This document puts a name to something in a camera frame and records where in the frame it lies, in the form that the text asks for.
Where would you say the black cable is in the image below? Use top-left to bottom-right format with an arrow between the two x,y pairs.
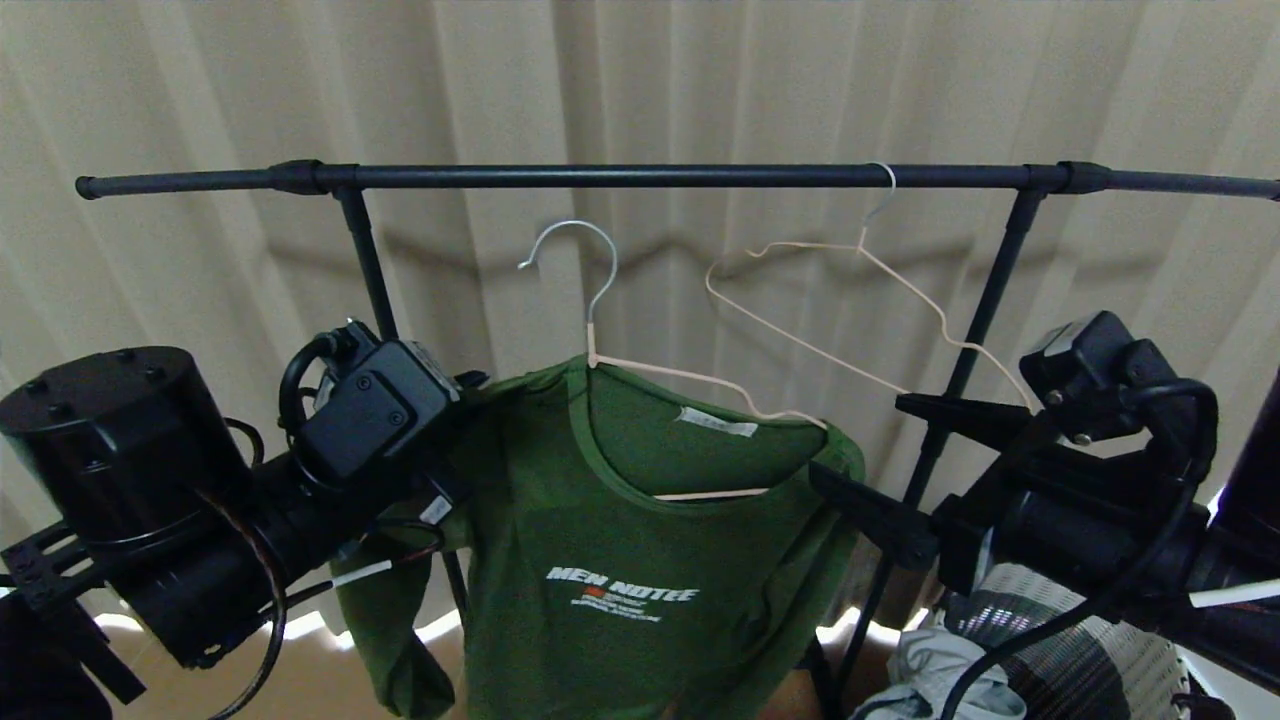
938,378 -> 1221,720
205,333 -> 346,720

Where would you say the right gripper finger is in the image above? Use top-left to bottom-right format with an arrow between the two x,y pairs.
807,462 -> 943,574
894,392 -> 1053,454

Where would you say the black clothes rack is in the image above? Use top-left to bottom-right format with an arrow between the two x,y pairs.
75,158 -> 1280,720

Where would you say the green long-sleeved shirt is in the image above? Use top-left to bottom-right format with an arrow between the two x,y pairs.
330,355 -> 867,720

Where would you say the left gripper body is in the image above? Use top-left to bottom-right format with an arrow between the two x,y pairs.
253,445 -> 473,593

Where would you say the pink clothes hanger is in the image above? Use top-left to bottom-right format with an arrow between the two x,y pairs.
705,163 -> 1041,416
516,219 -> 831,501

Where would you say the white laundry basket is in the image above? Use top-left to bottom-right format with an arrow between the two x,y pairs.
945,560 -> 1239,720

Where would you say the beige curtain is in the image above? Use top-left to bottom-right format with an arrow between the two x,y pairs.
0,0 -> 1280,641

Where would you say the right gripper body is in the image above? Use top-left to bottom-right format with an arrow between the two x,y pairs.
933,438 -> 1208,603

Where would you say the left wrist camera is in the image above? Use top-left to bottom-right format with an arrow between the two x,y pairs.
290,320 -> 463,491

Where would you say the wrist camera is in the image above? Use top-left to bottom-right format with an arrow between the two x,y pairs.
290,320 -> 463,491
1018,310 -> 1219,476

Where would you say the pale grey garment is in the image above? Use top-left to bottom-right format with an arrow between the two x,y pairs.
850,610 -> 1029,720

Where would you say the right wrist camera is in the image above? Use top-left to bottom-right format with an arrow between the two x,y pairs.
1018,310 -> 1219,476

